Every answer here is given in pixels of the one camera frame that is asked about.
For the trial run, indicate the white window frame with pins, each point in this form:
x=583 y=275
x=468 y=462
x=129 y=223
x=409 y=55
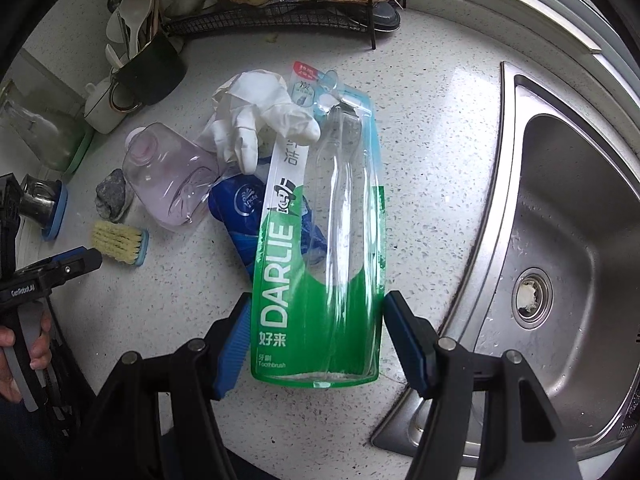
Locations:
x=525 y=5

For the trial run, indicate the dark round lid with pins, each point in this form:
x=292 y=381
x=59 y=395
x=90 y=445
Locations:
x=387 y=17

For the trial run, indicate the blue plastic pouch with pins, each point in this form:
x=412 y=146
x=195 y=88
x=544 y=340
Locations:
x=240 y=205

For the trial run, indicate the dark utensil cup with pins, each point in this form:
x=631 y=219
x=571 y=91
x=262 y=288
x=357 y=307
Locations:
x=150 y=72

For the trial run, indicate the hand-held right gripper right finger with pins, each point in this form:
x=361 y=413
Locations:
x=407 y=345

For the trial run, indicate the white rubber glove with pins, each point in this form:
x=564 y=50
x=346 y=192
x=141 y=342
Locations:
x=260 y=115

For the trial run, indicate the grey stone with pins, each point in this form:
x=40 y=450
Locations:
x=114 y=195

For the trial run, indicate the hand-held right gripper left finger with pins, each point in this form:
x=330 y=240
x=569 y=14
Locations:
x=232 y=345

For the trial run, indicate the white plastic spoon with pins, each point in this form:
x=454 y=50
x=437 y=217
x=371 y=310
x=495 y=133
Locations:
x=112 y=25
x=135 y=7

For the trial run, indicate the glass carafe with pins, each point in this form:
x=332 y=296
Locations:
x=35 y=130

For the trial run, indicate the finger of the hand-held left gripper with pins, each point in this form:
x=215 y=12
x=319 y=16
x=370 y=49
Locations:
x=75 y=262

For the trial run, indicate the green tray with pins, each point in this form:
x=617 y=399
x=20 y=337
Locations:
x=82 y=147

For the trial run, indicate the stainless steel sink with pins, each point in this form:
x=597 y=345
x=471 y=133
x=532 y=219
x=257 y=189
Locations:
x=575 y=260

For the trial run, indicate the clear bottle with pink liquid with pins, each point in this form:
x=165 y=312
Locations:
x=165 y=180

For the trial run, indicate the green toothbrush package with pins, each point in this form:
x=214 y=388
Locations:
x=320 y=240

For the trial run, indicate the white lidded jar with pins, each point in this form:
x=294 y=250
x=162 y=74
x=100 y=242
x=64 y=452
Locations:
x=102 y=107

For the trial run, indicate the person's left hand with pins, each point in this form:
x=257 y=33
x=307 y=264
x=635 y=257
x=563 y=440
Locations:
x=7 y=375

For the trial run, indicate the blue saucer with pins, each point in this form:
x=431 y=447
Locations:
x=55 y=217

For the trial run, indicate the blue scrub brush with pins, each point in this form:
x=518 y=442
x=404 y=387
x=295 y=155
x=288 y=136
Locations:
x=120 y=242

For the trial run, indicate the steel teapot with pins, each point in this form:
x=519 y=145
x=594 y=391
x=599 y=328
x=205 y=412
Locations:
x=35 y=200

